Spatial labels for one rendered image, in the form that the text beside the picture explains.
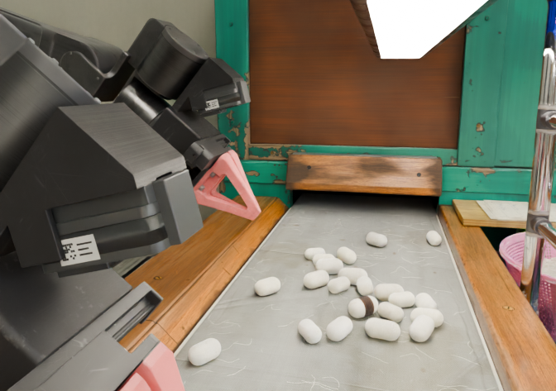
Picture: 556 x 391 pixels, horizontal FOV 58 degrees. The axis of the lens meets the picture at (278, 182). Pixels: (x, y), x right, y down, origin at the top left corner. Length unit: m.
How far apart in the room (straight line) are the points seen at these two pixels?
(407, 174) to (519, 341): 0.52
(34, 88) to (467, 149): 0.90
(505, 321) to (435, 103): 0.56
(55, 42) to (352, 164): 0.59
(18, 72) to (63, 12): 1.91
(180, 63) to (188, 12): 1.36
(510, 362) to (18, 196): 0.41
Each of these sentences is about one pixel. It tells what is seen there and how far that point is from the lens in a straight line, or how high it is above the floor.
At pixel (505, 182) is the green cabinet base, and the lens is 1.06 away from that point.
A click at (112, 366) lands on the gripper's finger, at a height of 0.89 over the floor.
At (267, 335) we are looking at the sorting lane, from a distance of 0.55.
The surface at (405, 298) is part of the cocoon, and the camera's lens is 0.62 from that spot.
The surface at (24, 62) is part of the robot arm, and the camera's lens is 0.23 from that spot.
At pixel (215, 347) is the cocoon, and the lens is 0.50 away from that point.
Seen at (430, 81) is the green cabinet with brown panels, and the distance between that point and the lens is 1.03.
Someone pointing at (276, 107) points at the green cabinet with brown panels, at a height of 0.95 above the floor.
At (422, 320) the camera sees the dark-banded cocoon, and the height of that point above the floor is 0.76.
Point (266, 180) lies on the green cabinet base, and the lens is 1.06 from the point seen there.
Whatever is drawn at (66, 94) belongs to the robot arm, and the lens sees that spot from 0.22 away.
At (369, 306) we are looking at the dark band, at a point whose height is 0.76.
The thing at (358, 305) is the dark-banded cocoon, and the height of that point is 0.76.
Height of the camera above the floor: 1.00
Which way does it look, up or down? 11 degrees down
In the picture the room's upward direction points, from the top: straight up
